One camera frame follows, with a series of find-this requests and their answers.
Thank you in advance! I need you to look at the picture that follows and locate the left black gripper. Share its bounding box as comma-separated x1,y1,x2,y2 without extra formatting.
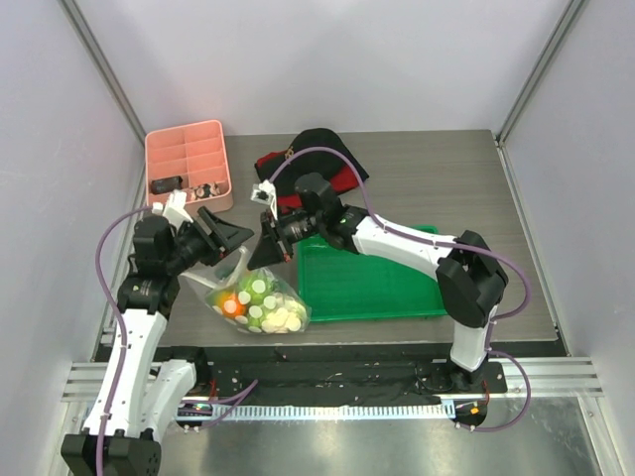
164,207,252,275

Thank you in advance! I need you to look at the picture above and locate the clear zip top bag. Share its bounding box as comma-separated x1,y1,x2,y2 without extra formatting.
181,246,312,334

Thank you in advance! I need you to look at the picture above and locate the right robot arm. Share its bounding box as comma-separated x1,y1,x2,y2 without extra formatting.
247,173,508,392

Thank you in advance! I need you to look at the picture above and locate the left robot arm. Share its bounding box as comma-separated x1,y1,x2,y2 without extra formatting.
61,206,254,475

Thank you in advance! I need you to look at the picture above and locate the light green fake vegetable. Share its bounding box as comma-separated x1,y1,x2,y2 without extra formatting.
236,269,277,309

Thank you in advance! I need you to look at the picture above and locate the orange fake fruit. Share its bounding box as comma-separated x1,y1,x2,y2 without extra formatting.
216,293,246,318

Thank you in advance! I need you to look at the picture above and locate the white fake cauliflower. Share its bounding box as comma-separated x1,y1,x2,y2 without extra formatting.
261,295,309,333

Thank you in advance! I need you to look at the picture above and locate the pink patterned item in organizer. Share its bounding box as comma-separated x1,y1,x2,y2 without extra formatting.
189,181,222,201

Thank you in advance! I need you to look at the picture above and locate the green plastic tray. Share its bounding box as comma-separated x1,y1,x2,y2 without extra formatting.
295,236,445,322

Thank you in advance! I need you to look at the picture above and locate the red and black folded cloth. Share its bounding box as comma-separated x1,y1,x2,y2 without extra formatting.
254,152,369,214

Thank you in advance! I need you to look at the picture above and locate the small black object in organizer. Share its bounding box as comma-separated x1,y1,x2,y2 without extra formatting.
149,176,184,195

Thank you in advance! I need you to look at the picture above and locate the pink divided organizer box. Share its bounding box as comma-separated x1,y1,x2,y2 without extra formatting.
145,120,234,212

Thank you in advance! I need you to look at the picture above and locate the black baseball cap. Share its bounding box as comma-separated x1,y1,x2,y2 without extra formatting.
282,128,350,180

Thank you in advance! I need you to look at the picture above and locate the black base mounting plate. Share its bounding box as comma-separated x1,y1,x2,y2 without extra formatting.
154,343,508,407

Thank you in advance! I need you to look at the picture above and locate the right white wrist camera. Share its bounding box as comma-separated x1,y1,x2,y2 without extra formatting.
250,180,278,219

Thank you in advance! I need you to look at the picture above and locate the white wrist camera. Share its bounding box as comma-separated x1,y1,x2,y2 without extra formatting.
151,190,193,229
250,180,278,219

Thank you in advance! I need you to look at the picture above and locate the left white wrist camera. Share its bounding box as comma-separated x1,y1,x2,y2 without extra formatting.
151,190,193,229

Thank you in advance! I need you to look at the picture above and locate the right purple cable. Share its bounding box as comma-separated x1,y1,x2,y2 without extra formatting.
267,146,535,432

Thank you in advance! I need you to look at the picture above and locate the purple cable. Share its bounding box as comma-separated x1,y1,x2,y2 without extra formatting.
267,146,535,432
93,205,262,476

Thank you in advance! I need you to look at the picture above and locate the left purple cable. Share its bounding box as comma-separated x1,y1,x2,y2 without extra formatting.
93,205,262,476

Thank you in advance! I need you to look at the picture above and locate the aluminium frame rail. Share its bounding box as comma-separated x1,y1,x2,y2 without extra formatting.
63,347,603,430

